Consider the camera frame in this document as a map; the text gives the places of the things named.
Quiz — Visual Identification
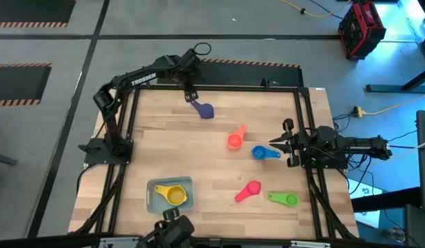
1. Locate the blue measuring cup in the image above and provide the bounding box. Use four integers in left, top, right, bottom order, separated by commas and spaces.
251, 145, 282, 161

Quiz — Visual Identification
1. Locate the green measuring cup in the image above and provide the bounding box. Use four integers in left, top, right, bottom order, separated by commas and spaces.
267, 192, 300, 208

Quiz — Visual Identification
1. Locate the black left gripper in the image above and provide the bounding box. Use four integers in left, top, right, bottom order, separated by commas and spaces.
173, 48, 203, 103

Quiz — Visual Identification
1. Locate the silver aluminium bar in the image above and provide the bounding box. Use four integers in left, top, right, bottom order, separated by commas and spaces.
289, 240, 332, 248
98, 236, 141, 248

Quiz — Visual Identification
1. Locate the black desk leg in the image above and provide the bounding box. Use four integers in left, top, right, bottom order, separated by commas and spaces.
366, 67, 425, 93

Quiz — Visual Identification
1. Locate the black beam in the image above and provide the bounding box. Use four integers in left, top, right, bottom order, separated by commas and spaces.
351, 187, 422, 214

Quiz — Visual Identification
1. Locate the black mat with striped edge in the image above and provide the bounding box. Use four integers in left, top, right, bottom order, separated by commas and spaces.
0, 63, 53, 107
0, 0, 77, 28
156, 57, 304, 87

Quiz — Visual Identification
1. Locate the red measuring cup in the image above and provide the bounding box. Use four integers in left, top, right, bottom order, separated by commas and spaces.
234, 180, 262, 203

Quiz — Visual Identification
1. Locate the grey plastic basket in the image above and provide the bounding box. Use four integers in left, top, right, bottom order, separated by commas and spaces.
145, 176, 195, 215

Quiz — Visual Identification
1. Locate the white printed sheet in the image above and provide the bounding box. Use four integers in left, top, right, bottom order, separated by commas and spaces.
348, 177, 384, 229

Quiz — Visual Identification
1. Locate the black cable loop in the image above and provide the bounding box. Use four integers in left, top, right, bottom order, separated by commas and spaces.
193, 41, 212, 56

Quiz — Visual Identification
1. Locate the black chair leg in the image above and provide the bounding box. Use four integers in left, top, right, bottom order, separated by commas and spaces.
0, 151, 19, 167

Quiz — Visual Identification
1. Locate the yellow measuring cup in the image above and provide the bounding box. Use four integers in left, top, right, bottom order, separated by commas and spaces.
154, 184, 188, 207

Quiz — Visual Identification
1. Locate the purple measuring cup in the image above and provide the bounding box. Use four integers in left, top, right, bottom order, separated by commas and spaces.
190, 99, 215, 121

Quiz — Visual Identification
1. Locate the red and black toolbox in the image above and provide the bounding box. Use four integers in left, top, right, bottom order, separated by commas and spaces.
338, 0, 388, 61

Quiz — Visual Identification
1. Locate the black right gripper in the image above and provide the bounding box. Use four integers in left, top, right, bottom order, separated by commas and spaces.
269, 118, 305, 169

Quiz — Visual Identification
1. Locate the black table frame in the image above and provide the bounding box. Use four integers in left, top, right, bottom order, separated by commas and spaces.
72, 78, 360, 242

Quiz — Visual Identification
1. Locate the metal can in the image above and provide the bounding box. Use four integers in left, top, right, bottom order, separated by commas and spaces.
385, 226, 406, 244

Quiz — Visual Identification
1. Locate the yellow floor cable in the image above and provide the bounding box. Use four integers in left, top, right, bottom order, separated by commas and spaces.
279, 0, 353, 18

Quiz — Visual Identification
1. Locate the orange measuring cup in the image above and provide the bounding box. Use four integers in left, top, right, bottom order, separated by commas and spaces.
227, 124, 247, 150

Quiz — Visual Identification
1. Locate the yellow extension cable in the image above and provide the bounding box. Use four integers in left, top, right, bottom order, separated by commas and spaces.
365, 91, 425, 116

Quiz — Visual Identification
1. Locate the black cable bundle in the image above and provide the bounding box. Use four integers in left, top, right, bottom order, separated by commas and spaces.
332, 113, 419, 197

